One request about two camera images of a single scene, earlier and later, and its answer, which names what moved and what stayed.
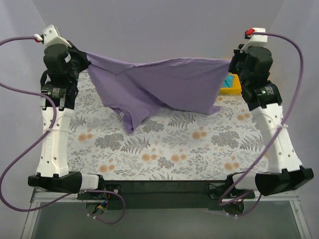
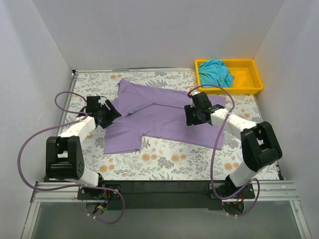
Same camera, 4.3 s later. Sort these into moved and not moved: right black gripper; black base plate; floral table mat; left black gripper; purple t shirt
Moved: right black gripper; purple t shirt; left black gripper
Not moved: black base plate; floral table mat
